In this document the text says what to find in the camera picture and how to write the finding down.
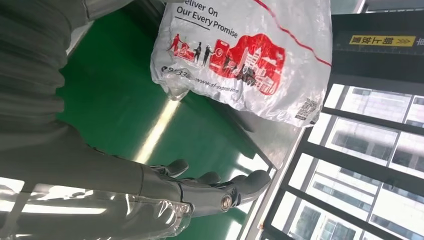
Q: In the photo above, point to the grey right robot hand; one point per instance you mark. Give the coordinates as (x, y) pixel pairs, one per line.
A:
(82, 179)

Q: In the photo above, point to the green conveyor belt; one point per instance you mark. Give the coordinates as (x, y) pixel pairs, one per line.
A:
(109, 99)

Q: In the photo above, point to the black inbound scanner machine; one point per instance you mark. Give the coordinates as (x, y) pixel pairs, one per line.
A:
(364, 69)

